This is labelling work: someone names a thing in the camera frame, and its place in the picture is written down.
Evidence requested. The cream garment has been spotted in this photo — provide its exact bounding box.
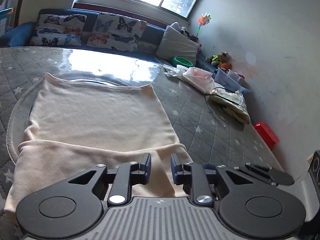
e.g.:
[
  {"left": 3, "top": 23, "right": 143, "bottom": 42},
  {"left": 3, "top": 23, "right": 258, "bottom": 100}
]
[{"left": 4, "top": 74, "right": 190, "bottom": 215}]

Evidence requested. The red plastic box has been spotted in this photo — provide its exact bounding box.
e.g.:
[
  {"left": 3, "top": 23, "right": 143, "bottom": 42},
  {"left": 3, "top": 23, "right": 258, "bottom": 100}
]
[{"left": 253, "top": 122, "right": 279, "bottom": 150}]

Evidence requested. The yellowish packaged cloth bag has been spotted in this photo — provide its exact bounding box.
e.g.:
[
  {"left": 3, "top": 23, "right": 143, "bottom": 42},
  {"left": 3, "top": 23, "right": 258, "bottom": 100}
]
[{"left": 209, "top": 87, "right": 251, "bottom": 125}]

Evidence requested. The blue storage box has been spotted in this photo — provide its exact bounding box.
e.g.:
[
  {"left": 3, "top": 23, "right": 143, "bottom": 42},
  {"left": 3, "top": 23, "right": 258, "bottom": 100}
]
[{"left": 214, "top": 68, "right": 251, "bottom": 95}]

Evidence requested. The pink white plastic bag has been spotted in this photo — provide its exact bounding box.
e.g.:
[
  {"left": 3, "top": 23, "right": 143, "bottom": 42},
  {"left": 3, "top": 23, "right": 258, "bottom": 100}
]
[{"left": 163, "top": 64, "right": 215, "bottom": 95}]

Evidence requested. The teddy bear toy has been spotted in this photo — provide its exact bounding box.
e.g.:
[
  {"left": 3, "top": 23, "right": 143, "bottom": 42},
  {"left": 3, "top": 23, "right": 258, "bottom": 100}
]
[{"left": 206, "top": 52, "right": 232, "bottom": 71}]

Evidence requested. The green bowl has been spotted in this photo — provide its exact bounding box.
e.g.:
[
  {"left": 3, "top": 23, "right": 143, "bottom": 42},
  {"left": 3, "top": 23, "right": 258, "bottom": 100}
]
[{"left": 172, "top": 56, "right": 193, "bottom": 68}]

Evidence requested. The grey pillow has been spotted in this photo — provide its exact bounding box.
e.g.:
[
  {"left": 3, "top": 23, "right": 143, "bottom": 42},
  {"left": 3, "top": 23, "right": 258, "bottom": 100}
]
[{"left": 156, "top": 22, "right": 198, "bottom": 66}]

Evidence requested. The orange pinwheel toy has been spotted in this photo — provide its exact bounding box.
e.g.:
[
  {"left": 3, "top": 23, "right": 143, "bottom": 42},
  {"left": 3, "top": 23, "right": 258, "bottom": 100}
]
[{"left": 196, "top": 13, "right": 211, "bottom": 37}]

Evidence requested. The left butterfly print cushion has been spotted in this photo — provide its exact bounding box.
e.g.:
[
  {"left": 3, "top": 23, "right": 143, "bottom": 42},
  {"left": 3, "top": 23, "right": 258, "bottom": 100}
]
[{"left": 30, "top": 14, "right": 87, "bottom": 47}]

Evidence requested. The butterfly print cushion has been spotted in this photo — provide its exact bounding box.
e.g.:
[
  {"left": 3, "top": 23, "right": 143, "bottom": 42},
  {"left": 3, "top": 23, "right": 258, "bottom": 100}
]
[
  {"left": 30, "top": 14, "right": 87, "bottom": 47},
  {"left": 87, "top": 12, "right": 148, "bottom": 53}
]

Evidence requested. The blue sofa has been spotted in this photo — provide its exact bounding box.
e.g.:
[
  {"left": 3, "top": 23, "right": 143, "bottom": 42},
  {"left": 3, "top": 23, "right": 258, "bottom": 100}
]
[{"left": 1, "top": 9, "right": 217, "bottom": 73}]

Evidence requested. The right butterfly print cushion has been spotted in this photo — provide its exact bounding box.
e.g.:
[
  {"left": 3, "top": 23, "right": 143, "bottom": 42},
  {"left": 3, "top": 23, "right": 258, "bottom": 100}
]
[{"left": 87, "top": 12, "right": 148, "bottom": 53}]

